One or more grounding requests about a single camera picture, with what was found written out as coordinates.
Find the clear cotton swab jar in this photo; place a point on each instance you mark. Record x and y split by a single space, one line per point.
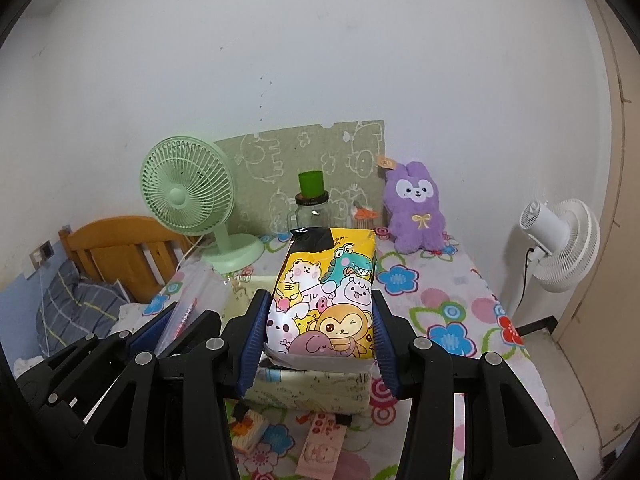
364 222

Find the orange cartoon packet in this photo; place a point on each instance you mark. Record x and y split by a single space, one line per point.
250 432

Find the pink cartoon packet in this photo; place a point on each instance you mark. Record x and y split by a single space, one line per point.
320 445

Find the glass jar mug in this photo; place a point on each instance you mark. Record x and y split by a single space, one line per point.
312 212

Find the wooden bed headboard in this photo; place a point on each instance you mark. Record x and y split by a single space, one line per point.
115 255

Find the wall outlet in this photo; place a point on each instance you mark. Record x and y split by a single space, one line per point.
41 254

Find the purple plush bunny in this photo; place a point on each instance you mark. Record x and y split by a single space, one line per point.
417 210

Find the green plastic cup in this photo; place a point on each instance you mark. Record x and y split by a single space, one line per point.
311 184

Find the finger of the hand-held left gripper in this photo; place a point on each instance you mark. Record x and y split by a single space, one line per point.
147 332
197 332

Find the yellow fabric storage box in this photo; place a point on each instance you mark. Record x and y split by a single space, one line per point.
310 385

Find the clear plastic bag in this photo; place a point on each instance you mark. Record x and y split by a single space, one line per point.
197 290

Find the white standing fan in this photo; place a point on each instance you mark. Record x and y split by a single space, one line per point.
555 245

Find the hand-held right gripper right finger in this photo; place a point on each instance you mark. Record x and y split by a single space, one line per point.
385 350

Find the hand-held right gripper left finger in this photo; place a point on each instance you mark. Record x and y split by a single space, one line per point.
252 350

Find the green desk fan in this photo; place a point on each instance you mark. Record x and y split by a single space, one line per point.
180 195

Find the white crumpled cloth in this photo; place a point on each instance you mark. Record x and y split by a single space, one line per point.
27 365

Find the beige wardrobe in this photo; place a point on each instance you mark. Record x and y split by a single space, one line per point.
615 210

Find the blue plaid pillow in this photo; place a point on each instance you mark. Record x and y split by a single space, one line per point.
80 305

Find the green cartoon print board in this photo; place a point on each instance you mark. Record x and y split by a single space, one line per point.
280 160

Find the yellow cartoon animal snack bag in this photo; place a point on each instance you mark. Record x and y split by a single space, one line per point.
325 300

